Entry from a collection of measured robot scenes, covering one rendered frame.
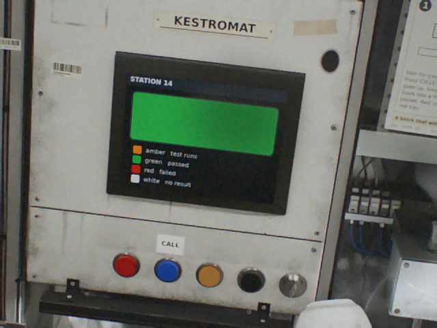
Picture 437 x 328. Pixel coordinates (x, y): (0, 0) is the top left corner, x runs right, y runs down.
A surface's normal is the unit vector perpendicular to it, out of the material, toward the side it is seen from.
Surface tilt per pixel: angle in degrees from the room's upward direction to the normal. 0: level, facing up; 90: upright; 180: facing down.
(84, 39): 90
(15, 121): 90
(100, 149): 90
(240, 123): 90
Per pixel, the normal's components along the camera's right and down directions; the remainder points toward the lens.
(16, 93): -0.06, 0.36
